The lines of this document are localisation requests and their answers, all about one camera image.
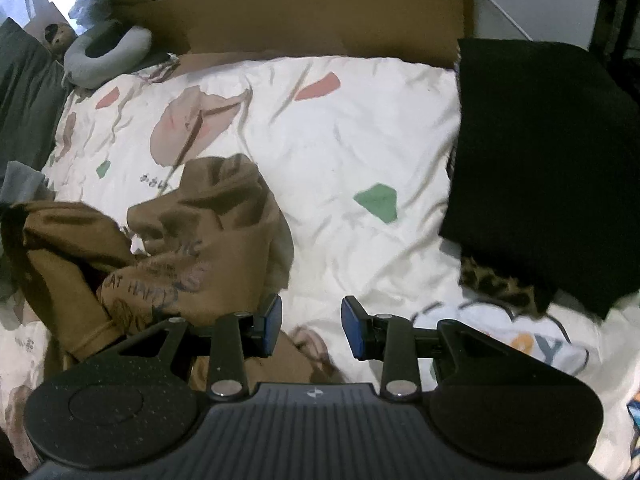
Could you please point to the brown printed t-shirt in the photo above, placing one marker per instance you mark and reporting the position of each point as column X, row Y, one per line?
column 225, row 220

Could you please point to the grey neck pillow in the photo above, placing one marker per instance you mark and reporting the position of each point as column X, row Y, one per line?
column 135, row 45

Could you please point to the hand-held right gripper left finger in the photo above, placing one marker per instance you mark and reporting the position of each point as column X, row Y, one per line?
column 272, row 322

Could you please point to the blue patterned cloth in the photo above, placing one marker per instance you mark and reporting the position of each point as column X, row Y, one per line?
column 634, row 425

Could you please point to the small doll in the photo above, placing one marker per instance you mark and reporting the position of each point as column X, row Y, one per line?
column 55, row 35

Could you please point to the dark green cloth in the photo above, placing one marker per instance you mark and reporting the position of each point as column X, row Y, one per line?
column 25, row 95

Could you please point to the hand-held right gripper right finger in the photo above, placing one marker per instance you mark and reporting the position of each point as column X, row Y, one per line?
column 351, row 325

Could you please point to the brown cardboard sheet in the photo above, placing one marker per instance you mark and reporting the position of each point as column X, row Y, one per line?
column 325, row 10

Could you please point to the white bear-print duvet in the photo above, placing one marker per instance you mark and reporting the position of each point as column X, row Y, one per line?
column 325, row 150

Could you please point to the blue-grey sweatshirt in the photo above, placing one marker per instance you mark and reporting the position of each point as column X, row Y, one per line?
column 20, row 180

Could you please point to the black folded cloth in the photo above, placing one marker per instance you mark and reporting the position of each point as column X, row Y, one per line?
column 540, row 160

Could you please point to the white cartoon-print cloth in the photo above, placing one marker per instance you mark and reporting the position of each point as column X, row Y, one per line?
column 500, row 340

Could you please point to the leopard print cloth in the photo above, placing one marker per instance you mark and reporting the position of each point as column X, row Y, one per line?
column 490, row 285

